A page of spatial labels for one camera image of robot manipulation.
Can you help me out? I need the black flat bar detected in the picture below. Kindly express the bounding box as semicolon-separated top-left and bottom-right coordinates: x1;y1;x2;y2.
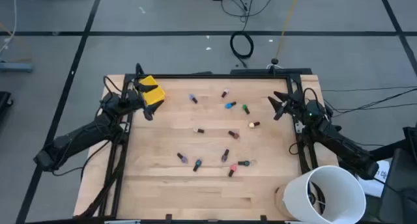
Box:
229;67;313;76

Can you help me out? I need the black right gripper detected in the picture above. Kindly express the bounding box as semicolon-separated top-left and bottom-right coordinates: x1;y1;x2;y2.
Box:
267;91;306;120

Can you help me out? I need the white printed paper sheet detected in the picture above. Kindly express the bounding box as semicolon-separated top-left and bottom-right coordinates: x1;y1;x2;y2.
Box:
356;159;391;199

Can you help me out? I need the round wooden base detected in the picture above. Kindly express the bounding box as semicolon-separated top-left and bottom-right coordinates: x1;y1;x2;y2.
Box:
274;184;294;219

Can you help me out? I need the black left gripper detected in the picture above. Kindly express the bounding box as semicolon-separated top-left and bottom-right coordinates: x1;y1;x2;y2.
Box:
125;83;165;121

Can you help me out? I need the black aluminium table frame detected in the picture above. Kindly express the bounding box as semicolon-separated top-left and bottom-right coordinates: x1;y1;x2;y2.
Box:
75;72;319;224

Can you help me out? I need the thin black floor cable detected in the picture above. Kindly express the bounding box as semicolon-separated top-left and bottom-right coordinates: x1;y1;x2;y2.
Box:
324;87;417;118
321;85;417;92

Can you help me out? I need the yellow plastic basket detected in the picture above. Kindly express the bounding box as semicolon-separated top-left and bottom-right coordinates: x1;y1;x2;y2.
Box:
139;75;166;107

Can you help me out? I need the grey blue floor rail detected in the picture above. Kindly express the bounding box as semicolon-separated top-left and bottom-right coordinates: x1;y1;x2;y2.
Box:
0;61;33;73

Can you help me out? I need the yellow hanging cable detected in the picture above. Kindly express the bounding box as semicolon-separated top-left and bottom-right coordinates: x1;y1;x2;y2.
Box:
275;0;302;59

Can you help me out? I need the black slanted beam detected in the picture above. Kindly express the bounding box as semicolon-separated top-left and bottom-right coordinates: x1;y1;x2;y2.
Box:
367;137;411;161

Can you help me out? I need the black office chair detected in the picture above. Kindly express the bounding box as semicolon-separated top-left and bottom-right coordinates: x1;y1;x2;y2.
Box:
377;147;417;224

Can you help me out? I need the coiled black floor cable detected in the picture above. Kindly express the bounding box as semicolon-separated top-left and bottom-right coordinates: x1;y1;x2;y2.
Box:
229;31;255;68

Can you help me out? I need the white floor cable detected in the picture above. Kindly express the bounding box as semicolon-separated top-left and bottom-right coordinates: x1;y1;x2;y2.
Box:
0;0;18;54

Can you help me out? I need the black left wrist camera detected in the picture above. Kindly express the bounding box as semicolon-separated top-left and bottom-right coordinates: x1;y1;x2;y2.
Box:
100;92;123;116

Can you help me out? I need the white cylindrical lampshade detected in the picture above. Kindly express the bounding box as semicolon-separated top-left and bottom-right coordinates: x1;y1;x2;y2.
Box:
282;165;367;224

